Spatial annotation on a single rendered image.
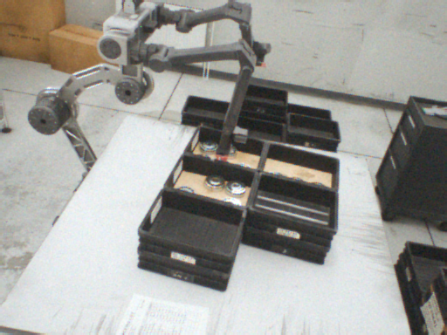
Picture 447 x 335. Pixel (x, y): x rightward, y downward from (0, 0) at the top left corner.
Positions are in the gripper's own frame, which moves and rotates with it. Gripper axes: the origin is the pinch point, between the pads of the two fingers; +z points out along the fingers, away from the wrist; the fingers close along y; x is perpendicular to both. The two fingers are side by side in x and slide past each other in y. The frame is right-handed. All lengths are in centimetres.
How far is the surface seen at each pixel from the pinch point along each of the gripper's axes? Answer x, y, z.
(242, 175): -12.9, -9.3, -1.5
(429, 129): -119, 95, -7
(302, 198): -44.9, -8.9, 1.9
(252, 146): -12.9, 20.8, -1.4
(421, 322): -126, -13, 56
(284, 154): -30.8, 20.9, -1.9
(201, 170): 8.1, -9.4, 2.4
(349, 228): -73, -4, 15
